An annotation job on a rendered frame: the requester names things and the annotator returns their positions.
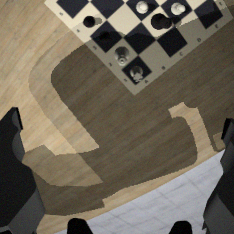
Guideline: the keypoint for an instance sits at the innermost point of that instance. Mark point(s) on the white pawn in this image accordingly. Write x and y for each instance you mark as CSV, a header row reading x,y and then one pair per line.
x,y
143,8
177,8

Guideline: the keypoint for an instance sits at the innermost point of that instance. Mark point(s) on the black and cream chessboard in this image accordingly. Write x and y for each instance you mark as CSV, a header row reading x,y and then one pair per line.
x,y
155,51

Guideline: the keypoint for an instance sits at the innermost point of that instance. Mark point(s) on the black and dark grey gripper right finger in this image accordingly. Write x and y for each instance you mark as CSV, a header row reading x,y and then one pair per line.
x,y
219,211

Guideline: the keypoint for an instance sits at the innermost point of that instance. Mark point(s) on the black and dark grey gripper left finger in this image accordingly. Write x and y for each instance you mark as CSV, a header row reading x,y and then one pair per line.
x,y
21,206

